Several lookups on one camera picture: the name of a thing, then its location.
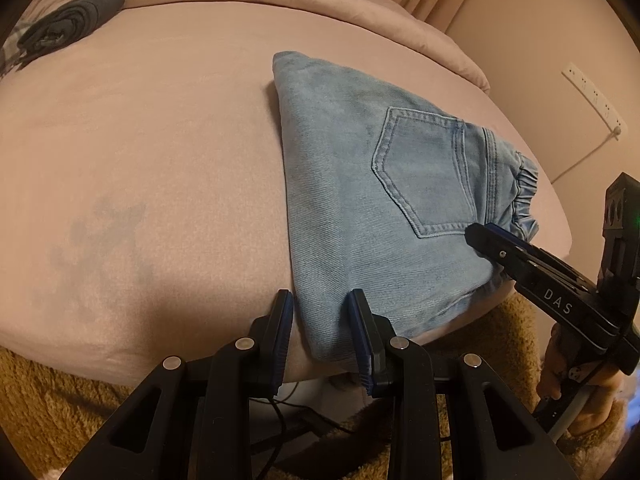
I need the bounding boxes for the light blue denim pants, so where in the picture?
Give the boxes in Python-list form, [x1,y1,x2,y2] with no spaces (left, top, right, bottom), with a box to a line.
[272,51,538,362]

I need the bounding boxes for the dark rolled clothing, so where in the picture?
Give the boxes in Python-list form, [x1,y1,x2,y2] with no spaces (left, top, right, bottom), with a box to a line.
[17,0,125,65]

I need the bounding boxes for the right hand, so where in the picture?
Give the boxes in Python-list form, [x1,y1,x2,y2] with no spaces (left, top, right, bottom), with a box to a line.
[536,323,625,441]

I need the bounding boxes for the white power strip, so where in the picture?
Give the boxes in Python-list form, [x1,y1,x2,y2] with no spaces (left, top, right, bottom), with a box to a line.
[562,62,628,139]

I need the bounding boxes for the pink bed sheet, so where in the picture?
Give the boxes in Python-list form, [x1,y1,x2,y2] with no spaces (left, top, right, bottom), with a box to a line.
[1,2,526,386]

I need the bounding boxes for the brown shaggy rug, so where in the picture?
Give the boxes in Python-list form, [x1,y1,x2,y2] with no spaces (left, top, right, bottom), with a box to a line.
[1,294,627,479]

